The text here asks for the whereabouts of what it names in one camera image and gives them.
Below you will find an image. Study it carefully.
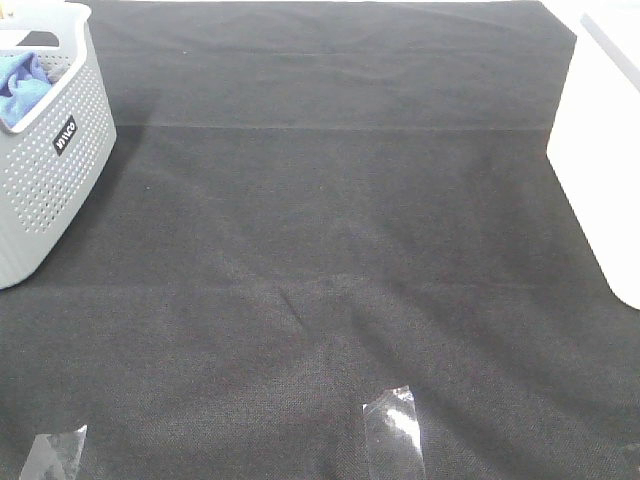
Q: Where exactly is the grey perforated laundry basket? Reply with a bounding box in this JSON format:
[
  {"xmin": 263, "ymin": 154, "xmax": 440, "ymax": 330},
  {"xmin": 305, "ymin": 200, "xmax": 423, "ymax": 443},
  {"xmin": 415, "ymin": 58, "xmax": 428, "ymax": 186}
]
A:
[{"xmin": 1, "ymin": 1, "xmax": 117, "ymax": 288}]

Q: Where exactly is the white plastic storage bin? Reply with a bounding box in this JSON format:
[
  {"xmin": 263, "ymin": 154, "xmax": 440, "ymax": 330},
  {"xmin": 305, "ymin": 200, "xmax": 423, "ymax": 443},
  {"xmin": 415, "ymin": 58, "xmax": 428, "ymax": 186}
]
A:
[{"xmin": 547, "ymin": 1, "xmax": 639, "ymax": 308}]

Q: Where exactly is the blue microfibre towel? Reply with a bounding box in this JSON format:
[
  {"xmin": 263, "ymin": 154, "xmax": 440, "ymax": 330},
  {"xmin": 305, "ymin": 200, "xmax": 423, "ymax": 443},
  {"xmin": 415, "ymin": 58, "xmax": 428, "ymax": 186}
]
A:
[{"xmin": 1, "ymin": 51, "xmax": 52, "ymax": 128}]

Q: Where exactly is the black table cloth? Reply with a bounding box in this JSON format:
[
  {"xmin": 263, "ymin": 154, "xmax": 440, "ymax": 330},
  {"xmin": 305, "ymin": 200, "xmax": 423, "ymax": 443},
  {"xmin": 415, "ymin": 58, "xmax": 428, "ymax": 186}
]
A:
[{"xmin": 1, "ymin": 1, "xmax": 639, "ymax": 479}]

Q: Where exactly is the clear tape strip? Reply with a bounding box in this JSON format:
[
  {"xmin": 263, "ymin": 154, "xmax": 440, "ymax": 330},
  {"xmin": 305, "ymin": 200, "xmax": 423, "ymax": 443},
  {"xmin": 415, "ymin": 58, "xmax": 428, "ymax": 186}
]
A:
[
  {"xmin": 362, "ymin": 386, "xmax": 426, "ymax": 480},
  {"xmin": 19, "ymin": 425, "xmax": 87, "ymax": 480}
]

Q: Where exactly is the clear tape strip left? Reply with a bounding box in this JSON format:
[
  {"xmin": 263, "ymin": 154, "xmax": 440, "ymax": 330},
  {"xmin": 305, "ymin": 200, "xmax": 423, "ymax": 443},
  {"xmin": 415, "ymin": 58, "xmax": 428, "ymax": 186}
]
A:
[{"xmin": 19, "ymin": 425, "xmax": 87, "ymax": 480}]

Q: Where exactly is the clear tape strip centre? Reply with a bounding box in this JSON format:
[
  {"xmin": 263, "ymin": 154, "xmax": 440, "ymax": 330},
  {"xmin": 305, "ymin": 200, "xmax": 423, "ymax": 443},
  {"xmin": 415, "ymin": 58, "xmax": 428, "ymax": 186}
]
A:
[{"xmin": 362, "ymin": 386, "xmax": 426, "ymax": 480}]

